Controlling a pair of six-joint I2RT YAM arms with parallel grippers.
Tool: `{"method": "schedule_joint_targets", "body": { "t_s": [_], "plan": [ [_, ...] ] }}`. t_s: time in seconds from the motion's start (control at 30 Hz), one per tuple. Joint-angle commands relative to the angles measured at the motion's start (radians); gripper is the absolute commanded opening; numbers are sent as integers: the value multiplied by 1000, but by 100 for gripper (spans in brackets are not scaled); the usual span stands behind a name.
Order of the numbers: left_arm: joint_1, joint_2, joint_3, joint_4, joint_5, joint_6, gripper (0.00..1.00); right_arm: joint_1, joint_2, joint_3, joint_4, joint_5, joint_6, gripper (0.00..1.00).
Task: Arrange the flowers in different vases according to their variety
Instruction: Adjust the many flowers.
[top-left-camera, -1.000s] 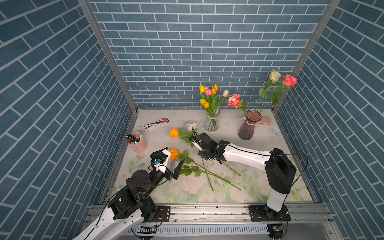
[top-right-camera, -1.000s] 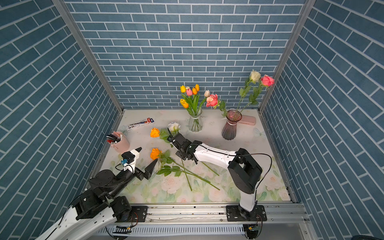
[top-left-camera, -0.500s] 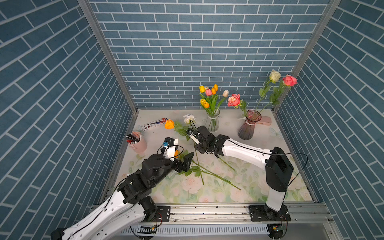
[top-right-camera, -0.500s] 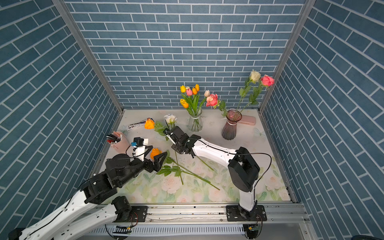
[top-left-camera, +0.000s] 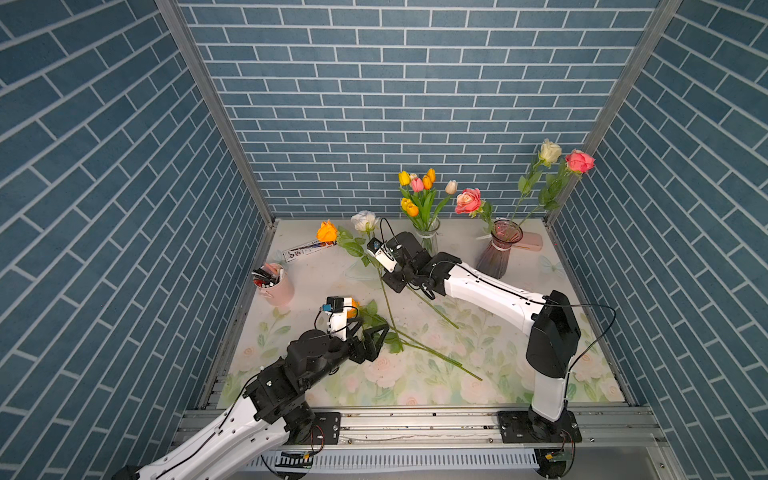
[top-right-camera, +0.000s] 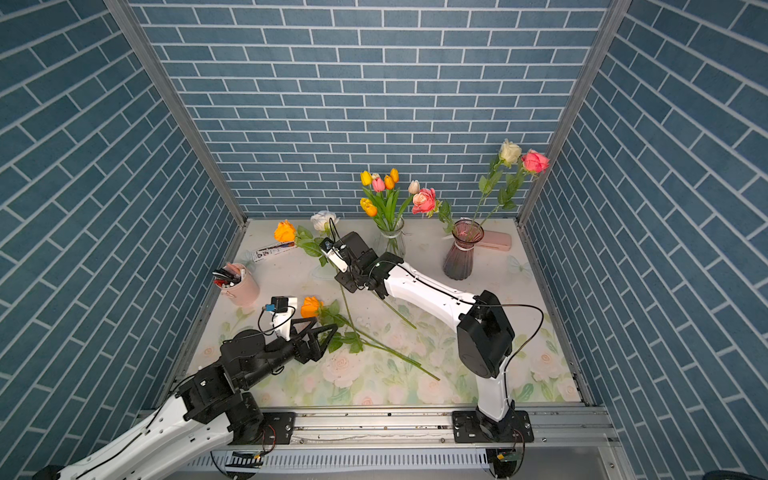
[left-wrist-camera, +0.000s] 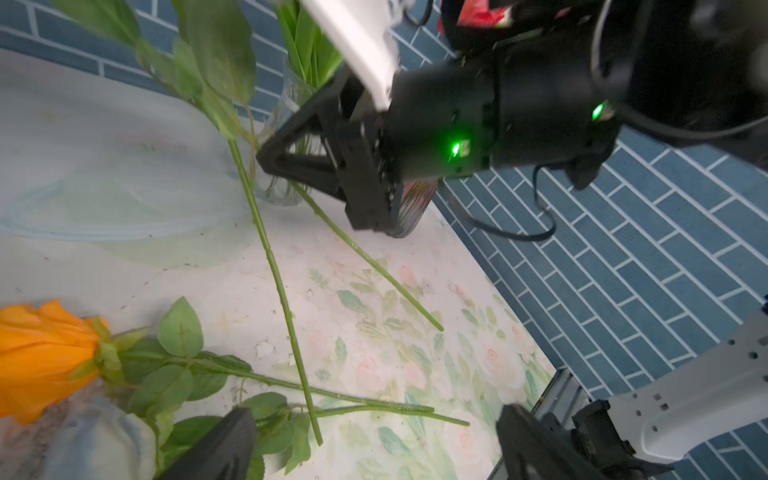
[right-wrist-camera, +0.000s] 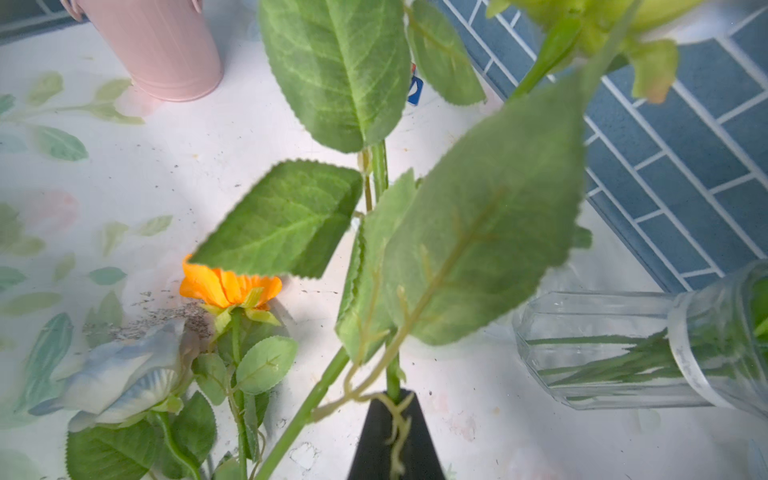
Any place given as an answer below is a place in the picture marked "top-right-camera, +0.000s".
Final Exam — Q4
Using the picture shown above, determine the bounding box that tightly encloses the small pink rose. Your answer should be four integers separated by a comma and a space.
479, 150, 550, 223

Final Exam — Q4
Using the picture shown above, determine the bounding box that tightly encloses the yellow tulip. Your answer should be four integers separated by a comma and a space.
360, 198, 378, 218
359, 169, 391, 241

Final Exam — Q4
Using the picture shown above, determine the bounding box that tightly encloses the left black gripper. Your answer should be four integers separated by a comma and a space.
240, 316, 337, 389

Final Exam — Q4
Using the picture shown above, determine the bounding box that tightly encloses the white rose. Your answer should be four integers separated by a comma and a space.
311, 210, 357, 332

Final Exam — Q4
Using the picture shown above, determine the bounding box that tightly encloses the pale pink tulip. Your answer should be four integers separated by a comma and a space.
395, 180, 420, 224

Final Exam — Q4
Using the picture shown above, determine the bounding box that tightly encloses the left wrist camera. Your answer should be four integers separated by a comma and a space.
262, 296, 298, 341

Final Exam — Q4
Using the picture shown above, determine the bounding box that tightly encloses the pink case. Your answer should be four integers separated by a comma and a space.
477, 230, 512, 251

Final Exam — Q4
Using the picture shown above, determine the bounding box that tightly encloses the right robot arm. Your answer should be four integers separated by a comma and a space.
321, 232, 517, 426

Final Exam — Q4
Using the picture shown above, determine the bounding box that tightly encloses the cream rose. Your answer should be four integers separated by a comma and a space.
472, 140, 528, 225

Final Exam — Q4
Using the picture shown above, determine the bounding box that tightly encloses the pink pen holder cup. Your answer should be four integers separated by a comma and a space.
212, 263, 260, 308

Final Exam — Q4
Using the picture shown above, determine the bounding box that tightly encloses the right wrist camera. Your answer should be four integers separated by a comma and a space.
320, 237, 348, 272

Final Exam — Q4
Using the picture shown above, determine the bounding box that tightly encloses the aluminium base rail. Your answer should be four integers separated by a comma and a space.
137, 405, 619, 475

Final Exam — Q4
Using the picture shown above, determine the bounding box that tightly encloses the clear glass vase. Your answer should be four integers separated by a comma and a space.
374, 219, 406, 258

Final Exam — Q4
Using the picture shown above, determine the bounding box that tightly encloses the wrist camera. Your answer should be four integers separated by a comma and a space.
262, 296, 298, 341
320, 237, 348, 272

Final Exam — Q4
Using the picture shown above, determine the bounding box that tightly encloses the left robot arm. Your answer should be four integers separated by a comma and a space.
35, 318, 337, 479

